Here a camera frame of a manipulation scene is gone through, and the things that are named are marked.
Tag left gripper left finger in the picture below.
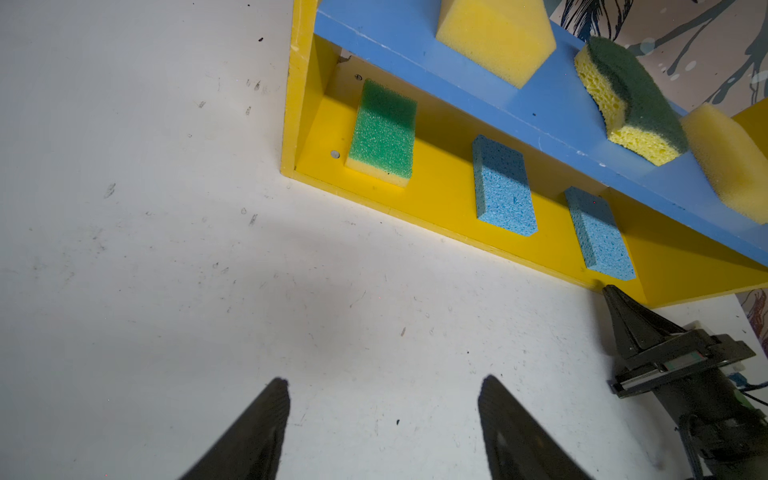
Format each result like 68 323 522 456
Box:
182 378 290 480

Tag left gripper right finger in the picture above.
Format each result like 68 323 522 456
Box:
477 375 589 480

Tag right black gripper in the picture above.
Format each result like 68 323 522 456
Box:
602 285 767 479

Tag blue sponge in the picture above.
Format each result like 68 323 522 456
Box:
565 187 636 281
472 135 538 237

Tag yellow sponge front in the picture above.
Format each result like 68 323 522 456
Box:
681 100 767 225

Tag blue sponge front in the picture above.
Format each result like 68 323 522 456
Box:
472 135 538 237

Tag dark green scrub sponge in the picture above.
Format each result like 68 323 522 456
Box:
574 37 689 166

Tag green topped yellow sponge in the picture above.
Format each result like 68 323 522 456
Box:
345 79 417 188

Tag yellow shelf with coloured boards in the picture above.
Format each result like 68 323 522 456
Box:
281 1 767 307

